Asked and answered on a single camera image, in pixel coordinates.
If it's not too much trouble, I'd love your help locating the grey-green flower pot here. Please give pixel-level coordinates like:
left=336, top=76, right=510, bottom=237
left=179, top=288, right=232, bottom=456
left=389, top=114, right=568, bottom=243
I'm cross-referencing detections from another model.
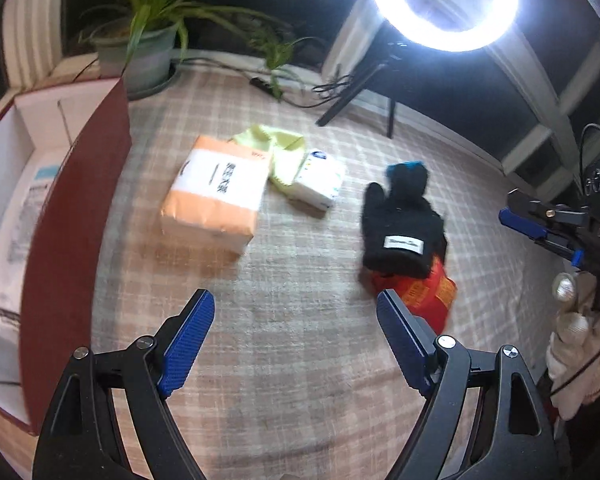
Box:
left=95, top=22, right=181, bottom=93

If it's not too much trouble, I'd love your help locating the red cardboard box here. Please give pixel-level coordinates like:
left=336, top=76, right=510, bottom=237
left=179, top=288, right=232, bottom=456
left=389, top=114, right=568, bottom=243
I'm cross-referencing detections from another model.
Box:
left=0, top=77, right=133, bottom=436

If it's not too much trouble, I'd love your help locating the orange tissue pack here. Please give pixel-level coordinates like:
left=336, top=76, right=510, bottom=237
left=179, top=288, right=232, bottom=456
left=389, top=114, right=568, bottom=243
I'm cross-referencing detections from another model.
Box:
left=160, top=135, right=272, bottom=256

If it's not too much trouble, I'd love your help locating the black tripod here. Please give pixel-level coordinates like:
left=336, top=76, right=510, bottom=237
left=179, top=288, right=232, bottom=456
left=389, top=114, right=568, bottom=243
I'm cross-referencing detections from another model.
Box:
left=316, top=35, right=406, bottom=140

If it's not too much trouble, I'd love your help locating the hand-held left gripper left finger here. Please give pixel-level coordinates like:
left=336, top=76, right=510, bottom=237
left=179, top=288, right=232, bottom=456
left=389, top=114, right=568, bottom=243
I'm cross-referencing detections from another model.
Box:
left=32, top=289, right=216, bottom=480

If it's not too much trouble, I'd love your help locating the flower pot saucer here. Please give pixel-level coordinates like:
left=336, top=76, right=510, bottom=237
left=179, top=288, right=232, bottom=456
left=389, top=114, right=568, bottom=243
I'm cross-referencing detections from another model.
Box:
left=125, top=67, right=181, bottom=101

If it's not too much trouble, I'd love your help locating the white striped curtain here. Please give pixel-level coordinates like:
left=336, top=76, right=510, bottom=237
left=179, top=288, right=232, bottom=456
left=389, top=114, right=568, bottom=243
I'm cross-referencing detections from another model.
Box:
left=2, top=0, right=66, bottom=86

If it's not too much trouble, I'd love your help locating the yellow-green cloth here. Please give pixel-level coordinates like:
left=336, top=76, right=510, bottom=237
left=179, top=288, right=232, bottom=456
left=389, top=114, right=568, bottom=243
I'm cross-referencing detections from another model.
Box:
left=231, top=125, right=306, bottom=196

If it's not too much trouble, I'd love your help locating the black knit glove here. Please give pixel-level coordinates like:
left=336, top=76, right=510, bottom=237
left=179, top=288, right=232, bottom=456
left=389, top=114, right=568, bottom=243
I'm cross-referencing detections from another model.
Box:
left=360, top=162, right=448, bottom=278

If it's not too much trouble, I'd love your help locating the black power cable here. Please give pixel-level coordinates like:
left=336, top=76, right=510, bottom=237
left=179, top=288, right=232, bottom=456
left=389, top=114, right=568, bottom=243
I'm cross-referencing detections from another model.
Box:
left=177, top=55, right=358, bottom=109

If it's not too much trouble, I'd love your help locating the printed paper sheet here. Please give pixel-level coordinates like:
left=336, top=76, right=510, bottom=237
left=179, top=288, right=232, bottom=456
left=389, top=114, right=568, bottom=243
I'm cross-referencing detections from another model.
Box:
left=0, top=162, right=61, bottom=331

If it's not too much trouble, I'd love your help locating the red snack packet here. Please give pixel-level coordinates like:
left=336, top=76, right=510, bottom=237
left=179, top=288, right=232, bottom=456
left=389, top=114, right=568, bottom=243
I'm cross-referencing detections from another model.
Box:
left=370, top=255, right=458, bottom=336

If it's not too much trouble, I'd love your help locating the person's right forearm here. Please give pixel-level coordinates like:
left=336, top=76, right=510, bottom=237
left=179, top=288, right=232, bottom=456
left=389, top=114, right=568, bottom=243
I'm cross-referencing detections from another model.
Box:
left=555, top=385, right=600, bottom=480

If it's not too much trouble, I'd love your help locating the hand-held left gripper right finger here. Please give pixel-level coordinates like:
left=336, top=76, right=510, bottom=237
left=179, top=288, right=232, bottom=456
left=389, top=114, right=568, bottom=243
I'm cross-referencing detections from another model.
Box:
left=376, top=289, right=567, bottom=480

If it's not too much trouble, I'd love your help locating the beige checkered blanket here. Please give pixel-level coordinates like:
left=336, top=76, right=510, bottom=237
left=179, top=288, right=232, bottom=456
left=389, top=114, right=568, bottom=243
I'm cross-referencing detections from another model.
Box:
left=30, top=57, right=581, bottom=480

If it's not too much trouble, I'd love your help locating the white tissue pack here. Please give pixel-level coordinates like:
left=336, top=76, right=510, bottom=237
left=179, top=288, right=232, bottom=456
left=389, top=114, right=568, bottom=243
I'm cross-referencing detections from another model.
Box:
left=291, top=149, right=346, bottom=209

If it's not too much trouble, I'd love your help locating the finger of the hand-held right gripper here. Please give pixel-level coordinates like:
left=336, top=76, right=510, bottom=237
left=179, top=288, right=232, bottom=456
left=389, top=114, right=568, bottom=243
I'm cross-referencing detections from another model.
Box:
left=530, top=233, right=584, bottom=267
left=499, top=189, right=587, bottom=239

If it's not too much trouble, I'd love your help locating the person's right hand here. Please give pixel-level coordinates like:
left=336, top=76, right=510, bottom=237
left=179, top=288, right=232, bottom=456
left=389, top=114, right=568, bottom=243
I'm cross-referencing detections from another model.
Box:
left=547, top=270, right=600, bottom=419

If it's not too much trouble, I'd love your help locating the white window frame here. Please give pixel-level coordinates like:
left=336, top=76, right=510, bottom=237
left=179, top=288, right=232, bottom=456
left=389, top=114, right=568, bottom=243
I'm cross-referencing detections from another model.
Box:
left=322, top=0, right=600, bottom=196

